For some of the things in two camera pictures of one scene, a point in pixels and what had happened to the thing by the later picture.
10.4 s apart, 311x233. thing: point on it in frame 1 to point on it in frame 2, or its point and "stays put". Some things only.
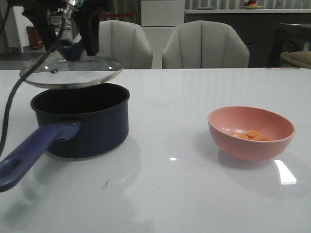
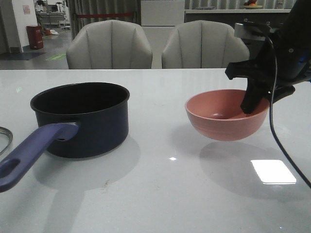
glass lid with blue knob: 70,70 to 6,137
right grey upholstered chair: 204,44 stays put
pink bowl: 250,133 to 218,114
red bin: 35,41 stays put
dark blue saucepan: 82,122 stays put
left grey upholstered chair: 126,42 stays put
